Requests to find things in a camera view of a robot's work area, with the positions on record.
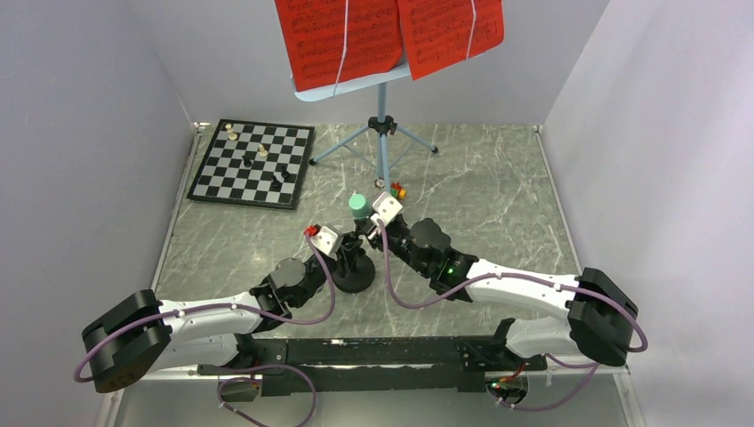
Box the black microphone stand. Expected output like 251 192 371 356
333 232 375 294

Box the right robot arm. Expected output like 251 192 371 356
355 214 649 370

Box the black white chessboard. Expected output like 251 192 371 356
187 119 315 211

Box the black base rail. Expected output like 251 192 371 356
197 336 548 397

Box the right red sheet music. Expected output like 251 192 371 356
397 0 505 80

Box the colourful toy brick car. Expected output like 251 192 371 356
390 182 406 200

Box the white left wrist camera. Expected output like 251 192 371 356
304 224 344 259

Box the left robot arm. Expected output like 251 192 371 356
74 248 362 393

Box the left red sheet music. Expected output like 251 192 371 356
275 0 404 92

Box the light blue music stand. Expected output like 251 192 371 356
294 59 439 189

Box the red sheet music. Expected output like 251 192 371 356
275 0 404 92
397 0 505 80

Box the cream chess piece back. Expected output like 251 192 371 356
225 123 238 141

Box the mint green microphone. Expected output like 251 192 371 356
348 193 372 220

